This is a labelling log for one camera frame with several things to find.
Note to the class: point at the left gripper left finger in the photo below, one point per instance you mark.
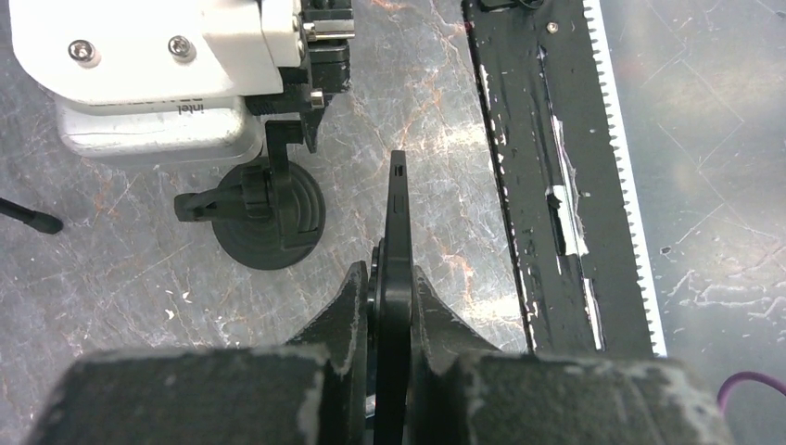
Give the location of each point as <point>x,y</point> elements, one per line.
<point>336,408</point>

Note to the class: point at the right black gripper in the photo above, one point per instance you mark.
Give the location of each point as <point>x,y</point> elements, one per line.
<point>323,29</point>

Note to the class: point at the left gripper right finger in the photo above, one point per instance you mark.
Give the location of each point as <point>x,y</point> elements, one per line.
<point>444,389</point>

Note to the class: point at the black smartphone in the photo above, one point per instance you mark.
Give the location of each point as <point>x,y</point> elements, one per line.
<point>393,309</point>

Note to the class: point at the black round-base phone stand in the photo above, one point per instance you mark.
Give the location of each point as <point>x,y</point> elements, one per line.
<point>267,214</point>

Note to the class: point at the black music stand tripod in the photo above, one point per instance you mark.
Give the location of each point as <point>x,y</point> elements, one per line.
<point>39,221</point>

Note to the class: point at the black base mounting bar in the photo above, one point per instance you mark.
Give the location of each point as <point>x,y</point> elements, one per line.
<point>561,160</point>

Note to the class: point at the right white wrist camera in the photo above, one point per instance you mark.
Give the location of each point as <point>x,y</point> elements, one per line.
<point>158,82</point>

